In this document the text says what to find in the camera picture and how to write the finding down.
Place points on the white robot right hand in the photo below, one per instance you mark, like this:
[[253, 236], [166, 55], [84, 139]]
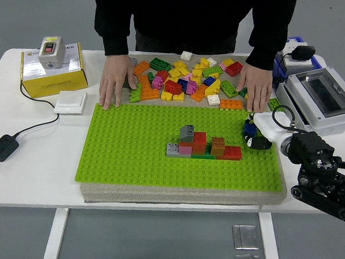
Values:
[[266, 124]]

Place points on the person's right hand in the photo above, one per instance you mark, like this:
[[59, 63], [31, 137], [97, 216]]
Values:
[[114, 78]]

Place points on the person's left hand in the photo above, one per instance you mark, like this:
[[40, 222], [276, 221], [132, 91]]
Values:
[[258, 88]]

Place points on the blue square brick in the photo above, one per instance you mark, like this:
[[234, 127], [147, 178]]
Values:
[[209, 80], [249, 128]]

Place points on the lime green studded baseplate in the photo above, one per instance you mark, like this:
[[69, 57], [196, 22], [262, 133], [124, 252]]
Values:
[[129, 150]]

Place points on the person's right forearm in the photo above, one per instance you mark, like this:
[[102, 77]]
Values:
[[117, 42]]

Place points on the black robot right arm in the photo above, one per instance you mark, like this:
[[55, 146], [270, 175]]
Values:
[[310, 145]]

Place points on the person's left forearm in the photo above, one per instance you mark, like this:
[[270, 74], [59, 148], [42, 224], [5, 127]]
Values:
[[262, 52]]

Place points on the dark grey sloped brick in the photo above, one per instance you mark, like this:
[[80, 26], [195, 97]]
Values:
[[125, 83]]

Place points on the grey long brick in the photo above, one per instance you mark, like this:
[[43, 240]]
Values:
[[133, 62]]

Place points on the lime green long brick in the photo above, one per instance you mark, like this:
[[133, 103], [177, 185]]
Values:
[[212, 71], [228, 88], [135, 95]]

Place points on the orange long brick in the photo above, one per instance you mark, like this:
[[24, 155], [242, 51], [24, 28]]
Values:
[[231, 104], [144, 81], [150, 94], [141, 68]]

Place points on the small dark green brick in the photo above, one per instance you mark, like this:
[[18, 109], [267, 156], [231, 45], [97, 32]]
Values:
[[150, 77]]

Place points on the small pink brick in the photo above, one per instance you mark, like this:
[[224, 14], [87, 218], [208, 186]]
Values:
[[188, 76], [222, 66]]

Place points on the magenta brick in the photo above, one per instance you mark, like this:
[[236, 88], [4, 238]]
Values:
[[157, 82], [191, 87]]

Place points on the yellow curved brick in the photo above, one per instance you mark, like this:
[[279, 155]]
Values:
[[212, 88]]

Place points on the dark green long brick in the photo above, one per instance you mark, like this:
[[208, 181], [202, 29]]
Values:
[[160, 64]]

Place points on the red square brick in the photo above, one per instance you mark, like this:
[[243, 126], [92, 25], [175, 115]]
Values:
[[200, 138], [162, 75]]

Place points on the brown square brick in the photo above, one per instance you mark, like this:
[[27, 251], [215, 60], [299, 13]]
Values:
[[218, 146]]

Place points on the dark blue brick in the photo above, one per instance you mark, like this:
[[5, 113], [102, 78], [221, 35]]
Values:
[[182, 82]]

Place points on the red-orange flat brick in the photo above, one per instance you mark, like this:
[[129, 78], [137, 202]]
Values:
[[185, 144]]

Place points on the grey low brick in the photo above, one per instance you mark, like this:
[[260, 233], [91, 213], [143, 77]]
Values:
[[172, 151]]

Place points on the white square tile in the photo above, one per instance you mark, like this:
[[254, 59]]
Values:
[[213, 100], [212, 61], [186, 56]]

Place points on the white power socket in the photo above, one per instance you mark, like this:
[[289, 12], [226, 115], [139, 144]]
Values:
[[289, 48]]

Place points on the yellow cardboard box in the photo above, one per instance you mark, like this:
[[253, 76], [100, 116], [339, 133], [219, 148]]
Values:
[[57, 83]]

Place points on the black charger plug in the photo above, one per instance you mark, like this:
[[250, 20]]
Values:
[[303, 52]]

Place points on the blue plastic bin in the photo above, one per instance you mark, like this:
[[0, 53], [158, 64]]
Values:
[[317, 61]]

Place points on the grey distribution box clear lid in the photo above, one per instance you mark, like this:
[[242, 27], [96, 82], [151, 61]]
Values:
[[326, 95]]

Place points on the white table leg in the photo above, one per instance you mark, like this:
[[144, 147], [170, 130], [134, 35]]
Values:
[[268, 240], [55, 237]]

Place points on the black power adapter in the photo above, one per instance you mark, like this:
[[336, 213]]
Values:
[[3, 148]]

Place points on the white switch plate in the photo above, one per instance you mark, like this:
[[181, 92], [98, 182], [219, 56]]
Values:
[[298, 63]]

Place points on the white wall switch panel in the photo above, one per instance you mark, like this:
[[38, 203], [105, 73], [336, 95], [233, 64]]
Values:
[[70, 103]]

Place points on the grey push-button switch box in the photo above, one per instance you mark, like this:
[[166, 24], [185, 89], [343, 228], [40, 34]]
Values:
[[50, 55]]

